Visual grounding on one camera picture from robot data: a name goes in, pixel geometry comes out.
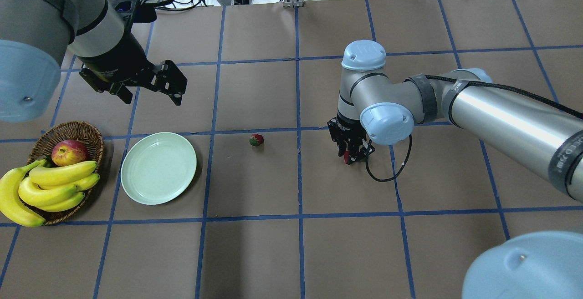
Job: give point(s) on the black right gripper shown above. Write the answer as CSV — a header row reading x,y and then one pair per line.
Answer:
x,y
345,131

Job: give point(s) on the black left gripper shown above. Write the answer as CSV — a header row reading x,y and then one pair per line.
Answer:
x,y
117,59

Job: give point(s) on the red strawberry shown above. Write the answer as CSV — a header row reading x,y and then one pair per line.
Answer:
x,y
347,158
256,139

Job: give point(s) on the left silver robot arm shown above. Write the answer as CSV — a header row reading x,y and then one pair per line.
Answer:
x,y
36,34

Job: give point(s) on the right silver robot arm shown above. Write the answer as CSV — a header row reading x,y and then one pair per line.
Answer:
x,y
541,135

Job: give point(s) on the light green plate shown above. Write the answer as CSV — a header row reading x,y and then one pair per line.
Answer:
x,y
158,168

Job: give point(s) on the red apple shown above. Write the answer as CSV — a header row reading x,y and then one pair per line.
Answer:
x,y
69,152

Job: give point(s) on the woven wicker basket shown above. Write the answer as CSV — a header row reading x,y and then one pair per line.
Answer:
x,y
85,133

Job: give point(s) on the yellow banana bunch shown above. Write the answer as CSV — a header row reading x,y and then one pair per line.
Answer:
x,y
29,192

